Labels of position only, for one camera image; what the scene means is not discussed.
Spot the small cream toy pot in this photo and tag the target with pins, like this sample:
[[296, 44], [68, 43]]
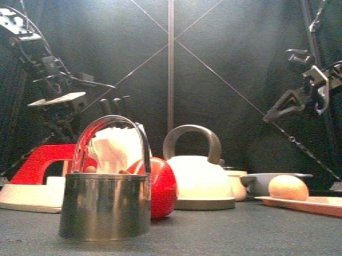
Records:
[[237, 185]]

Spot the beige toy egg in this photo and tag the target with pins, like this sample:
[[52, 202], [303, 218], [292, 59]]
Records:
[[289, 188]]

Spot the pink plastic tray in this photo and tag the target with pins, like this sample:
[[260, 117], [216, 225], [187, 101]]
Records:
[[312, 205]]

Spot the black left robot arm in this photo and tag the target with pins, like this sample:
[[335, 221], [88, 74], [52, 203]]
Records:
[[32, 50]]

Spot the light blue toy pot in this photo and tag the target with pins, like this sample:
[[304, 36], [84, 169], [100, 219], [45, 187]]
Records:
[[259, 185]]

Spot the red white toy iron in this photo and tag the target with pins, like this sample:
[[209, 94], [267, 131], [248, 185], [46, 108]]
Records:
[[36, 163]]

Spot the grey vertical frame pole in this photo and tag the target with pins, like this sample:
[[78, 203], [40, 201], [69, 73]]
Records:
[[172, 66]]

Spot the red toy kettle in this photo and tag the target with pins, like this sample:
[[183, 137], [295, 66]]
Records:
[[164, 190]]

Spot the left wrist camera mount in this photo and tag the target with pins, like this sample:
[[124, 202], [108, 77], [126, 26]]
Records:
[[58, 99]]

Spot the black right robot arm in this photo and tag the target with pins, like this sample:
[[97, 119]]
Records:
[[319, 30]]

